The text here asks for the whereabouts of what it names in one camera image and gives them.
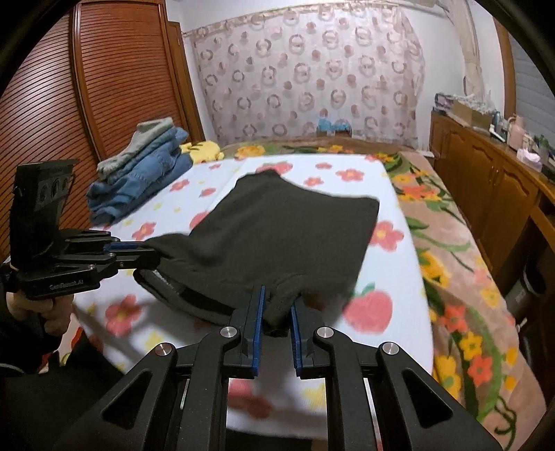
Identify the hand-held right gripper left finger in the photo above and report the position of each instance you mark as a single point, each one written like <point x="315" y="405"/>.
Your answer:
<point x="259" y="329"/>

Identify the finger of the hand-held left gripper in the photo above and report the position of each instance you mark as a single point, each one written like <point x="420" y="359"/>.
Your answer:
<point x="138" y="260"/>
<point x="125" y="247"/>

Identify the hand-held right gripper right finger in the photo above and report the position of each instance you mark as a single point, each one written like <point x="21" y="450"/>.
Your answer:
<point x="296" y="342"/>

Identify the black polo shirt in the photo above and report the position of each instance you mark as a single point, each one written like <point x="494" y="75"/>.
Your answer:
<point x="282" y="234"/>

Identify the grey-green folded pants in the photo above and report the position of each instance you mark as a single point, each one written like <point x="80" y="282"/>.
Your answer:
<point x="143" y="136"/>

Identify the person's left hand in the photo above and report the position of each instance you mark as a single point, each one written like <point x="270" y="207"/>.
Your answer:
<point x="47" y="313"/>

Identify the dark blue folded jeans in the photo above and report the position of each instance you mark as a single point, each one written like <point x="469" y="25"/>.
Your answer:
<point x="112" y="197"/>

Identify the pile of folded jeans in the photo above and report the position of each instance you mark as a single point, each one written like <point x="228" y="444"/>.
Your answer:
<point x="160" y="162"/>

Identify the white floral bed sheet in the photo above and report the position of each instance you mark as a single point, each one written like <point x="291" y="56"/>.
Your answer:
<point x="390" y="282"/>

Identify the yellow plush pillow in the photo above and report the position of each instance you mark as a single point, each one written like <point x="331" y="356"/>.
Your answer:
<point x="203" y="151"/>

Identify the person's dark clothing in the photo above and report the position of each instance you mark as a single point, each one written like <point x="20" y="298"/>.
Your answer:
<point x="65" y="412"/>

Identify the wooden louvred wardrobe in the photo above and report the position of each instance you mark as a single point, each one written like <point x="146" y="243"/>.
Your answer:
<point x="121" y="86"/>

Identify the brown floral blanket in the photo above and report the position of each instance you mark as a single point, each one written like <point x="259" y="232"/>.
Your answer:
<point x="459" y="282"/>

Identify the box with blue cloth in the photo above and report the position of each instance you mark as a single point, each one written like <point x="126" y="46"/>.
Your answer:
<point x="334" y="126"/>

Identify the dark trash bin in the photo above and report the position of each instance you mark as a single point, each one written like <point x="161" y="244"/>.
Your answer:
<point x="524" y="290"/>

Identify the circle patterned curtain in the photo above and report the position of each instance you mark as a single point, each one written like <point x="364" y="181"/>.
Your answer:
<point x="303" y="78"/>

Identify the wooden sideboard cabinet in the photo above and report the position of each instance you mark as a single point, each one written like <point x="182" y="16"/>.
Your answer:
<point x="485" y="182"/>

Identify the cardboard box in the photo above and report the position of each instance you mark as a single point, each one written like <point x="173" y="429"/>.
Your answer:
<point x="470" y="115"/>

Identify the pink tissue box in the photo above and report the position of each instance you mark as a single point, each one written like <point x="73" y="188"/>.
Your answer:
<point x="529" y="159"/>

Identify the pink thermos jug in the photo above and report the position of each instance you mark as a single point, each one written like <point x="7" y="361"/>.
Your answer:
<point x="515" y="132"/>

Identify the beige tied curtain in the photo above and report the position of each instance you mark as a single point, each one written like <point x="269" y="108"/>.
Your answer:
<point x="470" y="56"/>

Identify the grey window blind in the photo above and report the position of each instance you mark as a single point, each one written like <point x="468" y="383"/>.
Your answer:
<point x="535" y="78"/>

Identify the wooden window frame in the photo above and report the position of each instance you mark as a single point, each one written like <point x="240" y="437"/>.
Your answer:
<point x="505" y="73"/>

